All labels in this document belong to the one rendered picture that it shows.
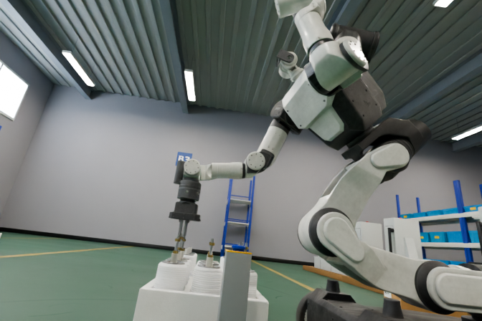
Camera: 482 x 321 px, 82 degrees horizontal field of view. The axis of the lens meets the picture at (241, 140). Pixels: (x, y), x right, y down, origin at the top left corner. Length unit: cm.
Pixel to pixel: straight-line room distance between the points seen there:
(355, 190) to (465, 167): 984
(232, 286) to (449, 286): 62
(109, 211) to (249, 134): 417
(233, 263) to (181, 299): 22
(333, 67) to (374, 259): 57
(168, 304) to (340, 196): 62
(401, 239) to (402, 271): 265
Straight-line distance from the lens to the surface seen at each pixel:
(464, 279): 110
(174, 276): 98
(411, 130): 116
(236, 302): 83
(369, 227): 433
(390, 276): 102
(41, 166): 870
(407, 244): 368
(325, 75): 72
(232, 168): 114
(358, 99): 104
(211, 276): 98
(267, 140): 119
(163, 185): 756
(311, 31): 76
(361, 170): 99
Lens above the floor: 33
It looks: 20 degrees up
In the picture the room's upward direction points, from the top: 7 degrees clockwise
